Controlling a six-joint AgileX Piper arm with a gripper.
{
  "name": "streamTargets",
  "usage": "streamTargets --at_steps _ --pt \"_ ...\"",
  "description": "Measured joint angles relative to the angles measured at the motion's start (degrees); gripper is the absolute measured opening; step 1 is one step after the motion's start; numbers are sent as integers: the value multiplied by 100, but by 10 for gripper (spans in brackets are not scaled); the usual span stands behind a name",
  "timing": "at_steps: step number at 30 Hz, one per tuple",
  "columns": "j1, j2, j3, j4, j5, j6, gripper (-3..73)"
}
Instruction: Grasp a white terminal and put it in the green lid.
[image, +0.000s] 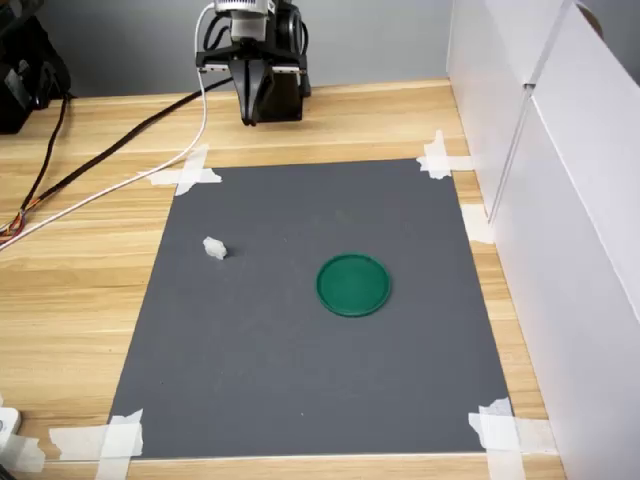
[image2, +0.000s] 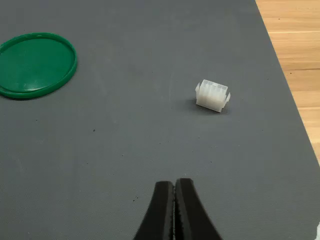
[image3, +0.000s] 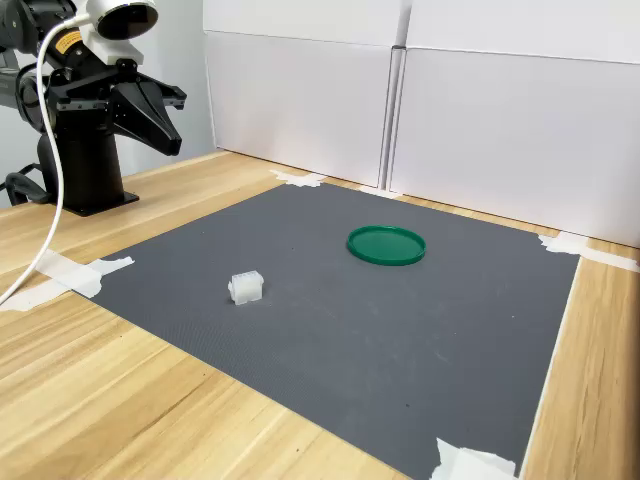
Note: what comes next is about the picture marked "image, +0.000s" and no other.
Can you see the round green lid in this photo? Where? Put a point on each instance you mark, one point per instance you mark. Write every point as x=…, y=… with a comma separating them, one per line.
x=354, y=286

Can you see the black equipment block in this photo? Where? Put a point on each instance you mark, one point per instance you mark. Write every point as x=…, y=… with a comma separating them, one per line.
x=25, y=75

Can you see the small white bracket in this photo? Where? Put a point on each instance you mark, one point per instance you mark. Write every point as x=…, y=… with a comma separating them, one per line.
x=7, y=425

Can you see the white camera box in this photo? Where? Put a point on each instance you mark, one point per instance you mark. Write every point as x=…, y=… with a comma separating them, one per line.
x=243, y=22

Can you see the small white plastic terminal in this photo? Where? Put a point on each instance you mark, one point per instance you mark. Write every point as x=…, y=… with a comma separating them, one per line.
x=215, y=248

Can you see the dark grey mat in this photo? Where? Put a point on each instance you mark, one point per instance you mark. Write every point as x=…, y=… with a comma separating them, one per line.
x=300, y=360

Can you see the white tape piece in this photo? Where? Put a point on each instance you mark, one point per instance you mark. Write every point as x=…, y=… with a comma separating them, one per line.
x=25, y=452
x=192, y=172
x=475, y=222
x=500, y=440
x=440, y=162
x=120, y=440

